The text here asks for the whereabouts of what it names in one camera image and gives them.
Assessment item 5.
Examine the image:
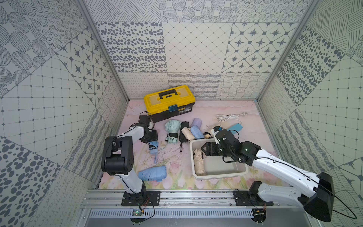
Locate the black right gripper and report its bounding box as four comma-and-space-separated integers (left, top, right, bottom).
201, 141, 233, 158

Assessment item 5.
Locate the pale blue umbrella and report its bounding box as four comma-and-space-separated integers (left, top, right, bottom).
190, 125, 205, 140

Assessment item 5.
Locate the mint green umbrella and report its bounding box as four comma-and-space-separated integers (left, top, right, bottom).
165, 120, 181, 144

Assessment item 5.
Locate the blue umbrella front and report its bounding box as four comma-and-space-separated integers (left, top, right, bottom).
138, 166, 167, 182

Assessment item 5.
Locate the light blue slim umbrella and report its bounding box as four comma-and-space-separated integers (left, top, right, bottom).
148, 141, 159, 164

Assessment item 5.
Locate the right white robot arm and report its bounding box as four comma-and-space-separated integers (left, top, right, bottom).
201, 126, 335, 222

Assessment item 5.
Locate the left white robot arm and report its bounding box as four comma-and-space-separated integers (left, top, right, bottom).
101, 111, 158, 194

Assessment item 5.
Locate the white plastic storage box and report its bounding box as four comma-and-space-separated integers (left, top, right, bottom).
190, 139, 249, 180

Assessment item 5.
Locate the black folded umbrella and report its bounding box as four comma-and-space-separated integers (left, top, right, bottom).
179, 121, 189, 152

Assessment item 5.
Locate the small beige umbrella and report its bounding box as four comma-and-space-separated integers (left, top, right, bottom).
181, 127, 195, 141

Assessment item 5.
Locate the lavender folded umbrella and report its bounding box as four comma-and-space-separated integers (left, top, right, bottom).
191, 118, 202, 129

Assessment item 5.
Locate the teal umbrella case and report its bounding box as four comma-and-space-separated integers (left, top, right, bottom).
227, 124, 243, 135

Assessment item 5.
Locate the yellow black toolbox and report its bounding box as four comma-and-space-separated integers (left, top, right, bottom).
144, 85, 196, 123

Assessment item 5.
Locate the white coiled cable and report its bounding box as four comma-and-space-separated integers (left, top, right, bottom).
216, 111, 250, 124

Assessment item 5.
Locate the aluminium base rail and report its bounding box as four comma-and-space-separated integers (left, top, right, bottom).
78, 190, 302, 226

